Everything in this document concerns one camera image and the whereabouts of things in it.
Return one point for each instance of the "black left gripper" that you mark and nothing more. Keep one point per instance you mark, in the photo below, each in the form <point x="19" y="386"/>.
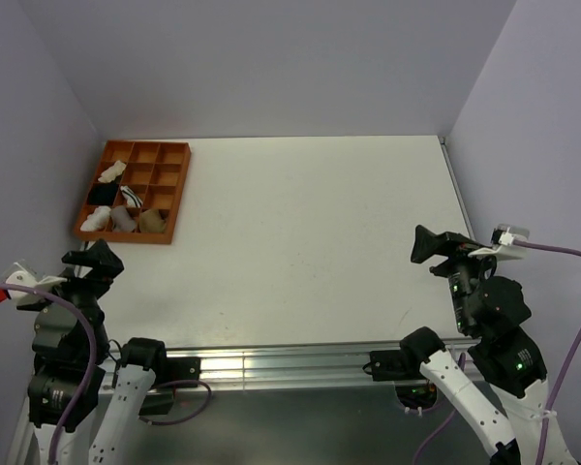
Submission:
<point x="105" y="263"/>

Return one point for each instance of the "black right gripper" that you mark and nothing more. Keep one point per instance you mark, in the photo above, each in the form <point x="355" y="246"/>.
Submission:
<point x="455" y="247"/>

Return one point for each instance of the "grey sock with red cuff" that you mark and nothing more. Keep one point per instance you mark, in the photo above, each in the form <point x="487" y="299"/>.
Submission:
<point x="122" y="221"/>

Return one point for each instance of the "tan brown long sock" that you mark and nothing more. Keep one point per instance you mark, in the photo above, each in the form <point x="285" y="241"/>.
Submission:
<point x="152" y="221"/>

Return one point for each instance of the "white sock with black stripes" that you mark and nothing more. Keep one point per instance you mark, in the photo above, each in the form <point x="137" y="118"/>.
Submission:
<point x="131" y="198"/>

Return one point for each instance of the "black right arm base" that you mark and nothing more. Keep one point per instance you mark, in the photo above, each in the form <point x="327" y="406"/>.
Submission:
<point x="411" y="388"/>

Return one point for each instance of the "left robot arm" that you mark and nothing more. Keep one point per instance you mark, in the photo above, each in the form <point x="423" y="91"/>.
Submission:
<point x="70" y="350"/>

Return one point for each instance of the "white rolled sock in tray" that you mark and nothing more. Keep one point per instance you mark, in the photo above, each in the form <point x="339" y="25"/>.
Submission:
<point x="96" y="220"/>

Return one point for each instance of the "black rolled sock in tray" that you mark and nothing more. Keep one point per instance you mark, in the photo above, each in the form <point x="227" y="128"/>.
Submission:
<point x="102" y="194"/>

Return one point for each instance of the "orange wooden compartment tray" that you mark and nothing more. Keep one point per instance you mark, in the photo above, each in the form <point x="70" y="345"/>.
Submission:
<point x="157" y="171"/>

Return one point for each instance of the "cream rolled sock in tray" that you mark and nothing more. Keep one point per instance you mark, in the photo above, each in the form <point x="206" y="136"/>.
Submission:
<point x="112" y="173"/>

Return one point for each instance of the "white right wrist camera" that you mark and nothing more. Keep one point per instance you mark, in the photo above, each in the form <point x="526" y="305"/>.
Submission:
<point x="503" y="242"/>

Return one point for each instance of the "aluminium frame rail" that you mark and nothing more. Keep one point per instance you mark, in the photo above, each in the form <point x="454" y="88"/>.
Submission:
<point x="228" y="369"/>

